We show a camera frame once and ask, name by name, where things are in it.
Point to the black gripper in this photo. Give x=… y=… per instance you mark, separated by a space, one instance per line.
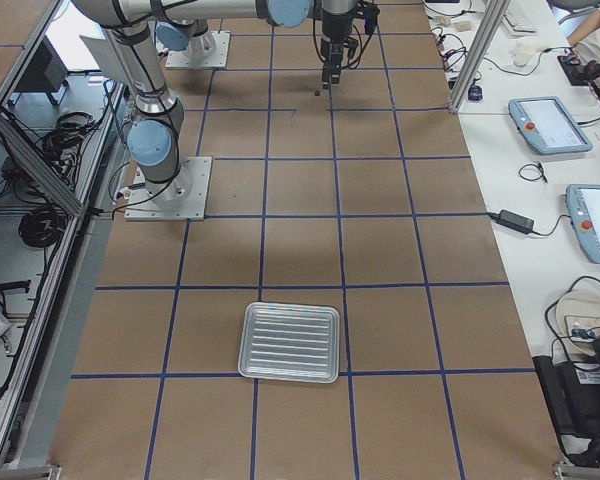
x=333 y=31

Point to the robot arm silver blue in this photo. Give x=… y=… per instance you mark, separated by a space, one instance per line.
x=194 y=40
x=134 y=26

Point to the silver ribbed metal tray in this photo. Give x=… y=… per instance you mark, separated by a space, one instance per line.
x=290 y=342

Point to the white keyboard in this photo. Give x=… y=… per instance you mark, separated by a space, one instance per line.
x=516 y=22

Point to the teach pendant upper blue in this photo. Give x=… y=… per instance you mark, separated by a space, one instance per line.
x=547 y=126

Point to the teach pendant blue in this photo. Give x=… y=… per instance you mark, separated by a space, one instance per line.
x=583 y=204
x=547 y=126

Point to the black power adapter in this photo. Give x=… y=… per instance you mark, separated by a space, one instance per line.
x=513 y=221

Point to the person in white shirt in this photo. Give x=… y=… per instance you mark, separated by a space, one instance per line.
x=585 y=39

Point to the teach pendant lower blue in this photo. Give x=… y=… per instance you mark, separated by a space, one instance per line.
x=583 y=204

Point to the black equipment box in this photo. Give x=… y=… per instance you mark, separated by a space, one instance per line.
x=572 y=393

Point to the aluminium frame post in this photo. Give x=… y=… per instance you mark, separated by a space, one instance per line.
x=484 y=35

